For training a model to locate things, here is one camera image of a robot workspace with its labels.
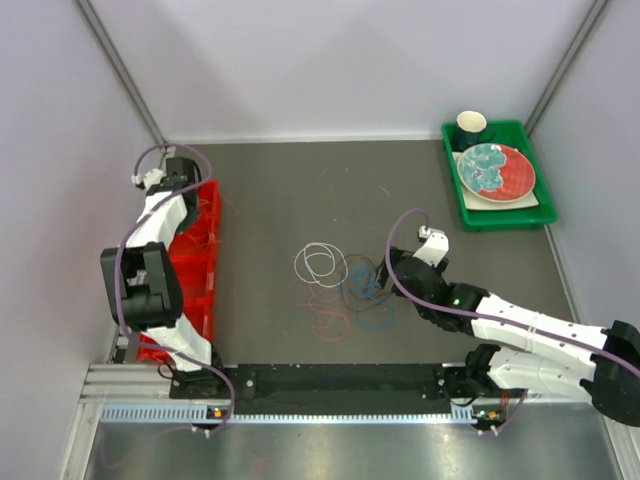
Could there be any white cable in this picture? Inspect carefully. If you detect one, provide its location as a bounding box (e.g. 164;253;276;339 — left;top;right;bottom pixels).
293;242;349;289

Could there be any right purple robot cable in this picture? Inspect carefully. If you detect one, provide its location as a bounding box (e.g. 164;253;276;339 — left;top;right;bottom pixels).
385;208;640;434

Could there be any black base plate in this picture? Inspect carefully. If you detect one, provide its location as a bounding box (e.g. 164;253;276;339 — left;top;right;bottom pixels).
219;362;481;416

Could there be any red and blue plate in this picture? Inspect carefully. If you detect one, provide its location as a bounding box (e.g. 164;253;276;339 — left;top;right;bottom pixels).
456;143;536;204

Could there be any white slotted cable duct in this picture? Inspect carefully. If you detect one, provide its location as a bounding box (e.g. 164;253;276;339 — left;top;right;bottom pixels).
100;403;506;425

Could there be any dark green mug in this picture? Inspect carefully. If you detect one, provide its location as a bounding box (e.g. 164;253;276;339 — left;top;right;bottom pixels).
452;110;495;152

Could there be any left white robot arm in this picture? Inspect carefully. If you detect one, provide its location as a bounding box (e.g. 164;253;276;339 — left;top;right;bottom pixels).
100;157;227;397

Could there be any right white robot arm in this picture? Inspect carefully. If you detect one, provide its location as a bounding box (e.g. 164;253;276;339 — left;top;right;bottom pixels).
380;226;639;427

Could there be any green plastic tray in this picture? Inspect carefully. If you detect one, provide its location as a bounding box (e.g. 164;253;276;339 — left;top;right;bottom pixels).
441;120;558;232

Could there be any red compartment bin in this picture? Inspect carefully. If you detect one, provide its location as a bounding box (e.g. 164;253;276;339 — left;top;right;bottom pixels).
169;180;222;341

